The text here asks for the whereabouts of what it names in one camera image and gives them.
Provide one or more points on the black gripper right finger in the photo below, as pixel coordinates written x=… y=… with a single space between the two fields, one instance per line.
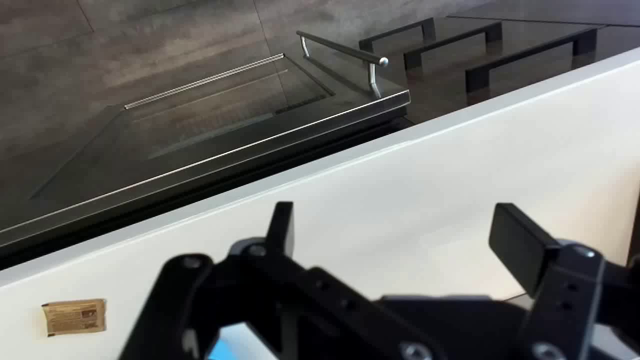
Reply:
x=567 y=287

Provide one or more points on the brown paper packet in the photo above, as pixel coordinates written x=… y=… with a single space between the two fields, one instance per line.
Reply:
x=72 y=317

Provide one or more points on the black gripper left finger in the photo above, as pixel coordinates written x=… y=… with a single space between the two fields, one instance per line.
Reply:
x=221 y=301

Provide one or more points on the grey-brown drawer cabinet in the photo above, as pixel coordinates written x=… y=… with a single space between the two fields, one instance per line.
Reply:
x=441 y=86

